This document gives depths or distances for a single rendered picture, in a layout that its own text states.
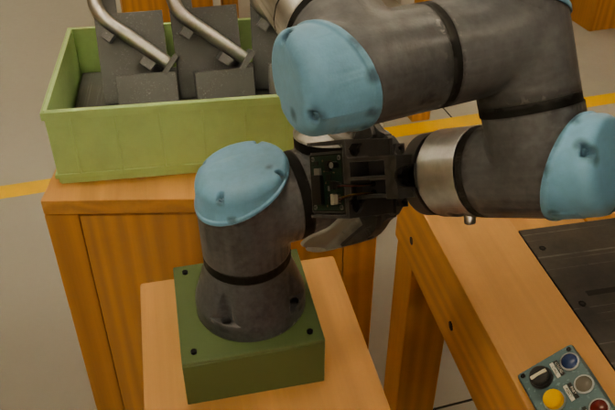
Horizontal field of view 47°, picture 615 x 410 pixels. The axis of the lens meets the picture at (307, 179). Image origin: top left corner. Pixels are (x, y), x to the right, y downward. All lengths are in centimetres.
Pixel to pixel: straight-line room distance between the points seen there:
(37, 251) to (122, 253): 114
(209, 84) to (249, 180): 79
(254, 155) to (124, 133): 63
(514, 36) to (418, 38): 7
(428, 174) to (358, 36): 16
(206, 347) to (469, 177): 51
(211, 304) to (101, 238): 63
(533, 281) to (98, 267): 91
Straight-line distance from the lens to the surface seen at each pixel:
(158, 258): 155
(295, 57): 45
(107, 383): 187
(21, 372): 228
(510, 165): 53
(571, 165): 51
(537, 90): 52
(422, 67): 46
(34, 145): 328
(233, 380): 97
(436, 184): 57
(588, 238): 124
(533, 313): 108
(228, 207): 82
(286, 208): 85
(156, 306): 113
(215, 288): 93
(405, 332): 146
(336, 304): 111
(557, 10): 53
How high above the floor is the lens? 164
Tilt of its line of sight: 35 degrees down
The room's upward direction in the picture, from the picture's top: straight up
